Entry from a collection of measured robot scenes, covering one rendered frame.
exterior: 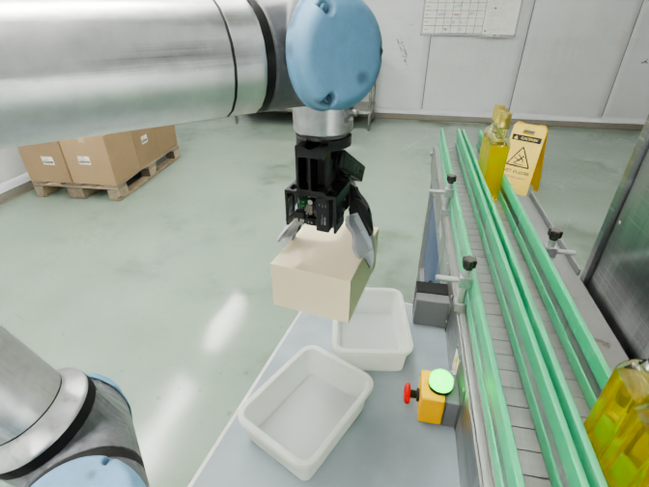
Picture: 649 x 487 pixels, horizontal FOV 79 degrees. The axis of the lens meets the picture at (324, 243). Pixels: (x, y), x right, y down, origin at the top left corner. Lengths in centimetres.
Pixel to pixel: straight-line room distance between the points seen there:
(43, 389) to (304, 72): 40
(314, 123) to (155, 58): 25
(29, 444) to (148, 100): 36
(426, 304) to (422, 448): 33
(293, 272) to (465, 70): 573
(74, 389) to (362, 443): 50
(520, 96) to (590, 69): 85
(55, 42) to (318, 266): 40
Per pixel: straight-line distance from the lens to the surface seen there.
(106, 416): 54
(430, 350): 99
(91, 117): 26
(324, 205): 49
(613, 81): 668
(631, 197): 101
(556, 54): 638
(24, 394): 49
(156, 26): 26
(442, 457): 83
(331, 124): 48
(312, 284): 55
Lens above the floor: 144
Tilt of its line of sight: 31 degrees down
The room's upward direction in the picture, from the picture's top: straight up
